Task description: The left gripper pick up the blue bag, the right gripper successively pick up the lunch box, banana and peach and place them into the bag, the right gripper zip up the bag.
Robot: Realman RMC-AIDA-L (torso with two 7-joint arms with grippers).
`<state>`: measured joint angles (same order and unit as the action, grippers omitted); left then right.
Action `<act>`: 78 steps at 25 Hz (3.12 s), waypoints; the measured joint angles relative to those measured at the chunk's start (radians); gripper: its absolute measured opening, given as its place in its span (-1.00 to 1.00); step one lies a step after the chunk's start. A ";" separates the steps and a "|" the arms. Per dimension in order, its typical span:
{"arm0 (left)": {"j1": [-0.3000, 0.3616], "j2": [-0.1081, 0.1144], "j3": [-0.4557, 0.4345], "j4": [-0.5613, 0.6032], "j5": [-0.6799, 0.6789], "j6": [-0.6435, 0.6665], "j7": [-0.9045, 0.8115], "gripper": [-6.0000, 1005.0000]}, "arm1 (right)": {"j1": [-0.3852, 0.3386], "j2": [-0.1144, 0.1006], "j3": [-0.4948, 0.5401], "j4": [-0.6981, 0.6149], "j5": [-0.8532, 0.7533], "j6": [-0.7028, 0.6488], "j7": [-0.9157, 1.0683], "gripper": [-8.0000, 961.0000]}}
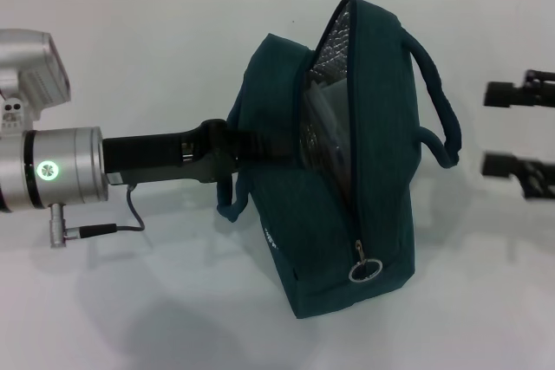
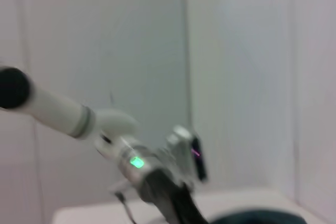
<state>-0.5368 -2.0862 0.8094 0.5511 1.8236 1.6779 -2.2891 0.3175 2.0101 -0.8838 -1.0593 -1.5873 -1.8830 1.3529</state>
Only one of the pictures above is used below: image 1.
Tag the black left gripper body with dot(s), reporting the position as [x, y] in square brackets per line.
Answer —
[165, 157]

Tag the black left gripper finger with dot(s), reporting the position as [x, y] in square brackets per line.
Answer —
[264, 144]

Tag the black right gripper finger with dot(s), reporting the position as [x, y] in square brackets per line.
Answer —
[516, 170]
[516, 93]

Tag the dark teal insulated lunch bag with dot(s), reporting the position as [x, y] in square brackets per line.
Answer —
[373, 196]

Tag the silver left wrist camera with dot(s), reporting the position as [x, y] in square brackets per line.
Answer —
[30, 75]

